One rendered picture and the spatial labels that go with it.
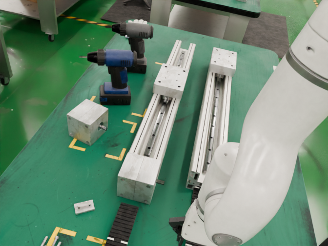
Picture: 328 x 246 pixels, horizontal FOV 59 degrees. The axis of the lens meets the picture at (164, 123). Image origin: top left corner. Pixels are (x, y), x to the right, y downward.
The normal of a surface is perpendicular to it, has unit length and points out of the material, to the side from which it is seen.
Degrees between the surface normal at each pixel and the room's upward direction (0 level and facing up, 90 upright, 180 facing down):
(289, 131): 90
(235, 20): 90
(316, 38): 82
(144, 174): 0
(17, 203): 0
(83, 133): 90
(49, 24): 90
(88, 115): 0
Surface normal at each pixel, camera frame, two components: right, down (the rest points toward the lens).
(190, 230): -0.30, 0.59
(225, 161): -0.03, -0.68
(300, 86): -0.68, 0.35
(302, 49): -0.94, -0.08
